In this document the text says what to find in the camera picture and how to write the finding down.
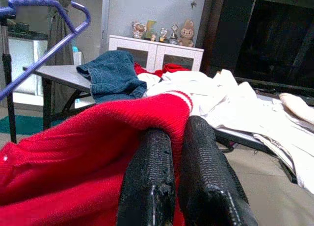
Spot dark curtain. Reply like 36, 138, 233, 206
46, 5, 77, 111

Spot beige trousers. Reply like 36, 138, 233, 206
279, 92, 314, 125

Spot bear figurine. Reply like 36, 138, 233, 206
131, 21, 148, 40

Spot white t-shirt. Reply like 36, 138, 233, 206
147, 73, 221, 119

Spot silver trophy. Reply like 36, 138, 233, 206
170, 23, 180, 40

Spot white polo shirt with label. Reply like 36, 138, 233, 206
210, 69, 283, 128

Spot white glass-door cabinet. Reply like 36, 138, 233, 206
108, 34, 205, 72

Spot white shirt with grey collar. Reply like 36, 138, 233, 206
137, 73, 162, 87

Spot small gold trophy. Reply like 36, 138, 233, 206
159, 27, 169, 43

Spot red t-shirt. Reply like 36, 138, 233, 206
133, 62, 192, 78

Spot brown plush toy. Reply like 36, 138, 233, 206
177, 19, 196, 48

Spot dark tv stand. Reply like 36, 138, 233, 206
233, 76, 314, 106

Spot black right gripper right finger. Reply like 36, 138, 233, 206
178, 115, 258, 226

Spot black television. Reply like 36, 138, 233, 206
234, 0, 314, 89

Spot red knitted sweater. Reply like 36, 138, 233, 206
0, 93, 193, 226

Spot purple plastic hanger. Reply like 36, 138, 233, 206
0, 0, 92, 101

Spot black speaker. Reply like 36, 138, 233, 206
215, 0, 257, 75

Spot aluminium sliding glass door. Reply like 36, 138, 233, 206
7, 32, 50, 97

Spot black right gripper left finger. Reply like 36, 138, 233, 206
116, 127, 176, 226

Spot grey folding table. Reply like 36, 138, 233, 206
23, 65, 299, 185

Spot blue denim jeans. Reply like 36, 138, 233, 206
76, 50, 148, 103

